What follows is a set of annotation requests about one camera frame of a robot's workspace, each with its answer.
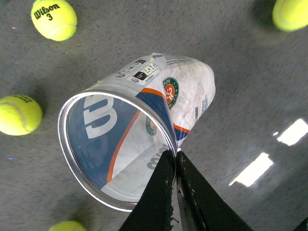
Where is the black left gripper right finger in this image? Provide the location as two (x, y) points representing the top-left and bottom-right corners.
(176, 151), (252, 231)

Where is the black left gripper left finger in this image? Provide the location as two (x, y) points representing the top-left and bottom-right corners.
(120, 150), (175, 231)

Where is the clear Wilson tennis can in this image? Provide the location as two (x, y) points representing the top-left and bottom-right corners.
(58, 53), (216, 212)

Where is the far Wilson tennis ball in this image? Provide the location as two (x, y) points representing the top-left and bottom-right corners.
(49, 221), (87, 231)

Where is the wilson tennis ball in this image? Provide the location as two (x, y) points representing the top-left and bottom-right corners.
(31, 0), (77, 41)
(49, 221), (87, 231)

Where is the middle yellow tennis ball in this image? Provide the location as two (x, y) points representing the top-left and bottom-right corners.
(0, 95), (43, 136)

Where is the yellow tennis ball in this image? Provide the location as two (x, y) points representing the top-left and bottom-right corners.
(272, 0), (308, 32)
(0, 95), (43, 136)

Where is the near Wilson tennis ball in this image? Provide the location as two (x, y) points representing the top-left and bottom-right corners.
(31, 0), (77, 41)

